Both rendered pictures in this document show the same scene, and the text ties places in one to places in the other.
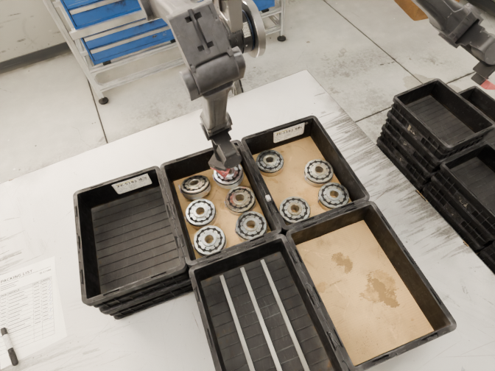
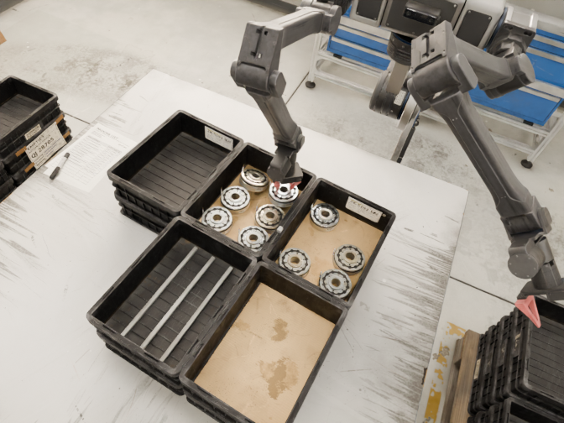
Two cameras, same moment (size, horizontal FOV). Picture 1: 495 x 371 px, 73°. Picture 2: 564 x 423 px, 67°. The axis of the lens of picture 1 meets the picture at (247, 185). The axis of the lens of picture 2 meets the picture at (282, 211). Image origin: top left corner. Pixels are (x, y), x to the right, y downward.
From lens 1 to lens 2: 0.55 m
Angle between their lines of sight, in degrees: 21
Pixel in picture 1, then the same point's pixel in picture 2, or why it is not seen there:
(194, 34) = (254, 42)
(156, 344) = (121, 251)
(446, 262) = not seen: outside the picture
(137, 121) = (315, 121)
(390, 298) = (276, 388)
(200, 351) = not seen: hidden behind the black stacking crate
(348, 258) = (287, 332)
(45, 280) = (116, 151)
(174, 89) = (373, 122)
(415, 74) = not seen: outside the picture
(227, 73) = (257, 81)
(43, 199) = (172, 104)
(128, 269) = (155, 185)
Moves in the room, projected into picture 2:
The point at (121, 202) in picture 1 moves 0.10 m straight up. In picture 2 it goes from (201, 145) to (201, 126)
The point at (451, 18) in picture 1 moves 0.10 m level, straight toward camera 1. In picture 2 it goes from (505, 201) to (462, 205)
